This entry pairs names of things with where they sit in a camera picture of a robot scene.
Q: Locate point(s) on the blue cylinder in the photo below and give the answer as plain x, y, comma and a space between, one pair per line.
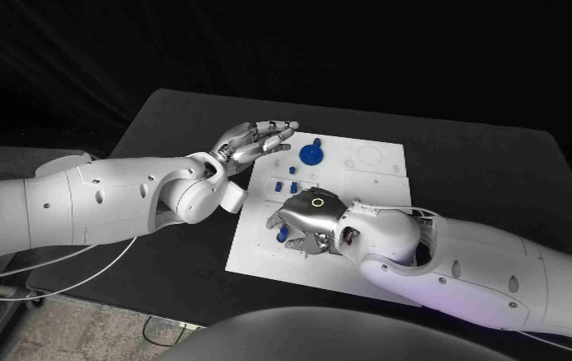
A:
283, 234

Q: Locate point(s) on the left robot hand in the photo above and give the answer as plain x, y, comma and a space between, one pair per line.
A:
249, 143

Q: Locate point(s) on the blue gear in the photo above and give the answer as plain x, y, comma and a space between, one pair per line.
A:
312, 153

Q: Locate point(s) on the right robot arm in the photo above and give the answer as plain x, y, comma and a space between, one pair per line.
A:
469, 268

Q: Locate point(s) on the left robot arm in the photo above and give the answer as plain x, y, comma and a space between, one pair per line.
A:
112, 193

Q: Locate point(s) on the white task board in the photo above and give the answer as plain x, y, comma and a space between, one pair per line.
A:
358, 181

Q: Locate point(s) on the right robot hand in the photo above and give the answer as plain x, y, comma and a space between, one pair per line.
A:
313, 212

